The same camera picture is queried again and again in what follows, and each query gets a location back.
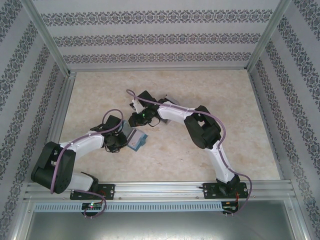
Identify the blue leather card holder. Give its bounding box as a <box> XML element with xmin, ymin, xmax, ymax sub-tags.
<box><xmin>120</xmin><ymin>119</ymin><xmax>149</xmax><ymax>153</ymax></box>

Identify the white card with small print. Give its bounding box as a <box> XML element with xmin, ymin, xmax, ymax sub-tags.
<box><xmin>127</xmin><ymin>129</ymin><xmax>144</xmax><ymax>149</ymax></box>

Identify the clear plastic card box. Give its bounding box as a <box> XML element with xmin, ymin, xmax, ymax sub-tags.
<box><xmin>159</xmin><ymin>94</ymin><xmax>181</xmax><ymax>126</ymax></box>

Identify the grey metal sheet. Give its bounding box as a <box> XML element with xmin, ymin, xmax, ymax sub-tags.
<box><xmin>24</xmin><ymin>199</ymin><xmax>310</xmax><ymax>240</ymax></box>

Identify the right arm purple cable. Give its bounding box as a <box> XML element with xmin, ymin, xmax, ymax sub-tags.
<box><xmin>125</xmin><ymin>89</ymin><xmax>252</xmax><ymax>217</ymax></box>

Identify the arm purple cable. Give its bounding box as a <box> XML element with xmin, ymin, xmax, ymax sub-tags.
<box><xmin>49</xmin><ymin>109</ymin><xmax>125</xmax><ymax>218</ymax></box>
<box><xmin>125</xmin><ymin>89</ymin><xmax>252</xmax><ymax>217</ymax></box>

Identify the aluminium frame beam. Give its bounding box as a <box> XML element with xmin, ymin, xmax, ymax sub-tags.
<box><xmin>68</xmin><ymin>65</ymin><xmax>249</xmax><ymax>73</ymax></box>

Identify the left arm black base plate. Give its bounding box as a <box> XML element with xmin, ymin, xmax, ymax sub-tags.
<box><xmin>69</xmin><ymin>183</ymin><xmax>116</xmax><ymax>201</ymax></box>

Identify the aluminium mounting rail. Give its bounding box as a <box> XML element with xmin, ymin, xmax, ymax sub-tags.
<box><xmin>23</xmin><ymin>180</ymin><xmax>298</xmax><ymax>201</ymax></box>

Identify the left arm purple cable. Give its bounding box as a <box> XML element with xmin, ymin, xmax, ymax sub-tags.
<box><xmin>49</xmin><ymin>109</ymin><xmax>125</xmax><ymax>218</ymax></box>

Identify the aluminium side rail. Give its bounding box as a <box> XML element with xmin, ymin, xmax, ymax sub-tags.
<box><xmin>247</xmin><ymin>69</ymin><xmax>287</xmax><ymax>181</ymax></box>
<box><xmin>33</xmin><ymin>72</ymin><xmax>77</xmax><ymax>183</ymax></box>

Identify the slotted grey cable duct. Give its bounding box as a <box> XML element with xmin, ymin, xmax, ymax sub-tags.
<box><xmin>33</xmin><ymin>201</ymin><xmax>223</xmax><ymax>213</ymax></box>

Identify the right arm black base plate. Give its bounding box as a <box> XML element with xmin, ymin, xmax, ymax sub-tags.
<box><xmin>202</xmin><ymin>182</ymin><xmax>250</xmax><ymax>200</ymax></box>

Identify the aluminium frame post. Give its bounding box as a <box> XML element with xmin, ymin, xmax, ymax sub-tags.
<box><xmin>21</xmin><ymin>0</ymin><xmax>72</xmax><ymax>76</ymax></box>
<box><xmin>245</xmin><ymin>0</ymin><xmax>293</xmax><ymax>73</ymax></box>

